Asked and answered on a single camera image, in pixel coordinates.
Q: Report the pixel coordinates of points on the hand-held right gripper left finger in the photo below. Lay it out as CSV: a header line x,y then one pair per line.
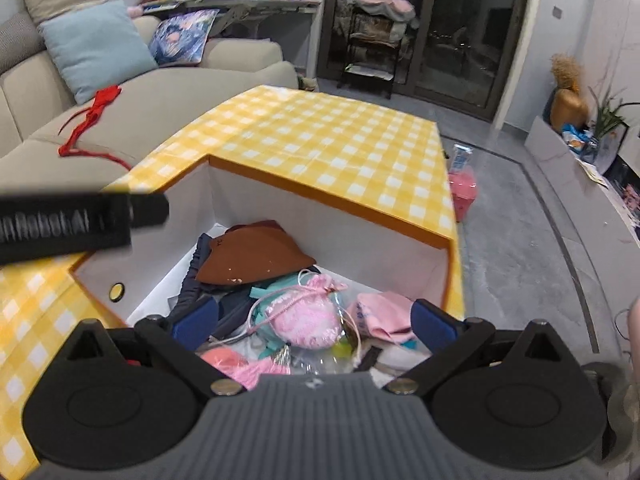
x,y
195,317

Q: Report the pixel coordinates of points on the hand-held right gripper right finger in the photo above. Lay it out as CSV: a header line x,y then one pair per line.
x,y
434,324

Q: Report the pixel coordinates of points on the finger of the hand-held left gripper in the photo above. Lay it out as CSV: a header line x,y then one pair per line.
x,y
149,210

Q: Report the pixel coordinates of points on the navy cloth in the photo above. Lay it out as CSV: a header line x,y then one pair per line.
x,y
192,280

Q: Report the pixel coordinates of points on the brown cloth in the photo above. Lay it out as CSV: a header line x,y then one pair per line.
x,y
255,255

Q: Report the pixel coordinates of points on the white storage box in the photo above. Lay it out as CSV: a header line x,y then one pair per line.
x,y
350,240

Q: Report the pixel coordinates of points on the pink cloth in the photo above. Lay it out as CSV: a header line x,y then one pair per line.
x,y
387,315

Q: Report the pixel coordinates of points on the salmon round toy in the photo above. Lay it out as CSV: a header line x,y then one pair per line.
x,y
222,360

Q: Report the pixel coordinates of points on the pink fringed item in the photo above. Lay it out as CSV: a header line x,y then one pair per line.
x,y
260,372

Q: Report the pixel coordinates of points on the clear plastic bag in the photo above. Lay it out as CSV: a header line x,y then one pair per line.
x,y
345,320

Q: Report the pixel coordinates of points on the red ribbon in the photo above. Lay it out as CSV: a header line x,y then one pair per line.
x,y
95,110

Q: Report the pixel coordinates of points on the beige sofa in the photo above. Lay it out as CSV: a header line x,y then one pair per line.
x,y
165,95

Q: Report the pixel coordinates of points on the pink bin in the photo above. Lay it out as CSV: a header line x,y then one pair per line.
x,y
462,195

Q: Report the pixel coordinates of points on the light blue pillow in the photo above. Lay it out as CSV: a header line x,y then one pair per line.
x,y
95,50

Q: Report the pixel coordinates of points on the blue white packet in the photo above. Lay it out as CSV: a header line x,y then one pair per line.
x,y
462,157

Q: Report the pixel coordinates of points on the printed cushion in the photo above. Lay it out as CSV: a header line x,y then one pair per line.
x,y
182,37

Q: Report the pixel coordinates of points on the white cabinet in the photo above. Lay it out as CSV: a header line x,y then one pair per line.
x,y
555,160

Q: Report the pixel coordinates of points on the snack packets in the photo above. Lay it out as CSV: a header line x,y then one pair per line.
x,y
580,140

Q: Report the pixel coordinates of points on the gold vase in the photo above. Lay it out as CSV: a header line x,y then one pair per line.
x,y
569,110

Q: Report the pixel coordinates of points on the black shelf rack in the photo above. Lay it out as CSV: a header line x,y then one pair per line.
x,y
375,55

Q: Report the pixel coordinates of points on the green plant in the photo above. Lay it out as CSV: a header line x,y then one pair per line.
x,y
612,110

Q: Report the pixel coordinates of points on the dried flowers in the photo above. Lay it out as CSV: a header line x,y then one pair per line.
x,y
566,72

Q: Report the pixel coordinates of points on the glass sliding door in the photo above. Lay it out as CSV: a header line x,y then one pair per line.
x,y
475,35

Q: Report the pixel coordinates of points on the pink cushion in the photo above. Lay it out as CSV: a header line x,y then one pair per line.
x,y
385,4

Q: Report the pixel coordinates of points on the wall switch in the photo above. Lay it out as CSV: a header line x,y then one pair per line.
x,y
557,11

